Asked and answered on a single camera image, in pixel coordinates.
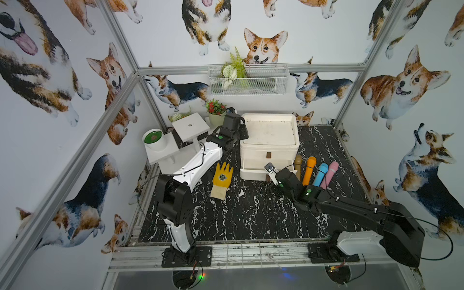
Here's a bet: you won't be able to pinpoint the blue microphone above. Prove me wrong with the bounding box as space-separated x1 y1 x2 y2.
312 163 329 187

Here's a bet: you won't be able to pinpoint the orange microphone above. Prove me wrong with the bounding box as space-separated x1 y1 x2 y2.
302 157 317 186

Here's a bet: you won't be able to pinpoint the gold microphone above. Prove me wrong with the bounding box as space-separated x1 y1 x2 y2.
294 155 303 181

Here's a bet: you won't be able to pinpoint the white drawer cabinet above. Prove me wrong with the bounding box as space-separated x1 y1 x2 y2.
240 113 300 181

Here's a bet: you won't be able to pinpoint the pink microphone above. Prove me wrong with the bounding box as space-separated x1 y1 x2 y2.
321 161 339 190

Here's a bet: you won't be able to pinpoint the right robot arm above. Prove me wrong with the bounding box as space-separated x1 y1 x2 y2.
267 169 425 267

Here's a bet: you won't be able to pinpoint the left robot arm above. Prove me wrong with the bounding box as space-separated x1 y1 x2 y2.
155 108 249 253

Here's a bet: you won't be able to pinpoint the green pot red flowers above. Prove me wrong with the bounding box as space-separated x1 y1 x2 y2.
205 99 227 128

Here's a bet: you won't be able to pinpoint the white stepped display shelf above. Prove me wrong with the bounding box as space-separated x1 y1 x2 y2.
145 113 212 174

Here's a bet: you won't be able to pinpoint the yellow work glove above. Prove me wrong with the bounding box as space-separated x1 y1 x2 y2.
210 162 234 201

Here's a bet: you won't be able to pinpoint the small white flower plant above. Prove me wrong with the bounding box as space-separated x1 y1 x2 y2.
167 109 192 123

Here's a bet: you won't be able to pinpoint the green fern plant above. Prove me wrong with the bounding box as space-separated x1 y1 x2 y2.
221 47 247 90

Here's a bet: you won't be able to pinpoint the white cup green inside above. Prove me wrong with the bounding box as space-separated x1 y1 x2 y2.
142 129 168 152

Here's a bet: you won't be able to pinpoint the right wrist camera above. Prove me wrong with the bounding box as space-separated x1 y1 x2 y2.
265 163 280 186

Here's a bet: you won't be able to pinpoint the white wire wall basket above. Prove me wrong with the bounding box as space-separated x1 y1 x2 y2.
207 64 290 95

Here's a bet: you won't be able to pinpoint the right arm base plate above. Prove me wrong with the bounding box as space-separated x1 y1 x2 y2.
307 243 360 263

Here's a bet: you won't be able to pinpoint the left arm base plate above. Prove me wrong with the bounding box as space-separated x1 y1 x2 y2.
161 246 213 268

